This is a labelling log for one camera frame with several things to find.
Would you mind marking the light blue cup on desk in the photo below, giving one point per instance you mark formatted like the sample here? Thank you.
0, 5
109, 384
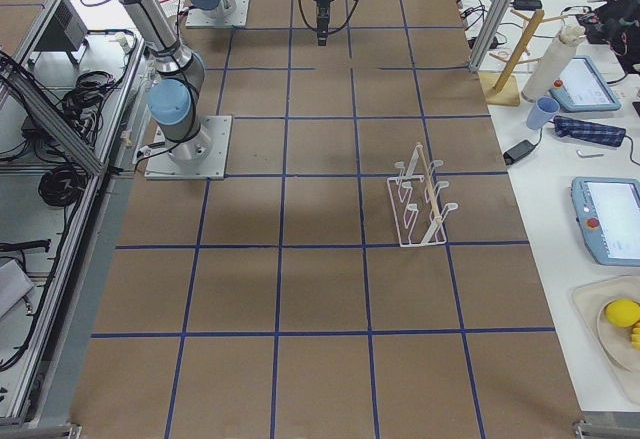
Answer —
544, 110

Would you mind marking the wooden mug tree stand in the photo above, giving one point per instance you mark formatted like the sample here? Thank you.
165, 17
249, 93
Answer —
502, 89

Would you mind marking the cream insulated bottle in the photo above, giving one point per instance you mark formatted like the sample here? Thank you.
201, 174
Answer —
556, 57

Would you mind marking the black power adapter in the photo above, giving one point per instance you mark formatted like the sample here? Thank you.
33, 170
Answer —
518, 152

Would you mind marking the blue plaid cloth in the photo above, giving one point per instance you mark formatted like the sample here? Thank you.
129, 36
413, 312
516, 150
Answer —
589, 131

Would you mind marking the upper blue teach pendant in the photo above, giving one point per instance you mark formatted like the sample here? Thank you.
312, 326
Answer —
581, 88

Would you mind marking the blue teach pendant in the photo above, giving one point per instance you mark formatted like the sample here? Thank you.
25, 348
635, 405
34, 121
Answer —
581, 88
607, 213

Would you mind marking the silver allen key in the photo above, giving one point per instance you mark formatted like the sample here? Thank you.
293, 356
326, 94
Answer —
584, 155

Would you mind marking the lower blue teach pendant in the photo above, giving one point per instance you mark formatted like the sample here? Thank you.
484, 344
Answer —
607, 213

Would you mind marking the beige tray with fruit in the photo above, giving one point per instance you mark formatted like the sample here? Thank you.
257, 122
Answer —
615, 342

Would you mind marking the yellow toy lemon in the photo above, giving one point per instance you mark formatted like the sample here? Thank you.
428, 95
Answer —
622, 312

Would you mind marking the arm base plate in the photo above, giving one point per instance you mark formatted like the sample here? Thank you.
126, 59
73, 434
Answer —
203, 157
217, 14

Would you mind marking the aluminium frame post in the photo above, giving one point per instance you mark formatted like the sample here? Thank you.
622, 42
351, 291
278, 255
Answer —
487, 33

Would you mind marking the white wire cup rack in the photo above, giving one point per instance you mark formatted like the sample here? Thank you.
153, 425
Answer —
418, 212

